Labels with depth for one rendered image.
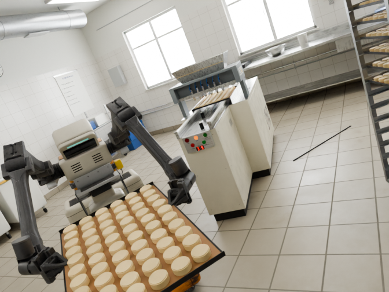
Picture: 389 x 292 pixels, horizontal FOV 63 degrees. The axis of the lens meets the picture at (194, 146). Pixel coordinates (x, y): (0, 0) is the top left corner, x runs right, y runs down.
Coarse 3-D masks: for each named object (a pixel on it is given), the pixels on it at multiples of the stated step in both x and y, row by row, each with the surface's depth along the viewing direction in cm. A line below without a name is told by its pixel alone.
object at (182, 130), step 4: (220, 88) 426; (212, 92) 393; (200, 108) 327; (204, 108) 340; (196, 112) 312; (192, 116) 299; (196, 116) 309; (188, 120) 287; (192, 120) 296; (184, 124) 277; (188, 124) 284; (180, 128) 267; (184, 128) 273; (188, 128) 282; (176, 132) 257; (180, 132) 263; (184, 132) 271; (176, 136) 259; (180, 136) 260
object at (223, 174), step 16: (208, 112) 316; (224, 112) 289; (192, 128) 278; (208, 128) 256; (224, 128) 275; (224, 144) 262; (240, 144) 315; (192, 160) 267; (208, 160) 263; (224, 160) 260; (240, 160) 297; (208, 176) 268; (224, 176) 265; (240, 176) 282; (208, 192) 274; (224, 192) 270; (240, 192) 269; (208, 208) 280; (224, 208) 276; (240, 208) 272
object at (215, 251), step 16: (160, 192) 123; (128, 208) 121; (176, 208) 109; (96, 224) 118; (192, 224) 97; (64, 240) 115; (80, 240) 111; (176, 240) 92; (208, 240) 87; (64, 256) 105; (112, 256) 96; (160, 256) 88; (112, 272) 89
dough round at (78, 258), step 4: (72, 256) 99; (76, 256) 99; (80, 256) 98; (68, 260) 98; (72, 260) 97; (76, 260) 97; (80, 260) 97; (84, 260) 98; (68, 264) 96; (72, 264) 96; (76, 264) 96
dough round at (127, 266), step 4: (128, 260) 88; (120, 264) 87; (124, 264) 87; (128, 264) 86; (132, 264) 86; (116, 268) 86; (120, 268) 86; (124, 268) 85; (128, 268) 85; (132, 268) 85; (116, 272) 85; (120, 272) 84; (124, 272) 84; (128, 272) 84; (120, 276) 85
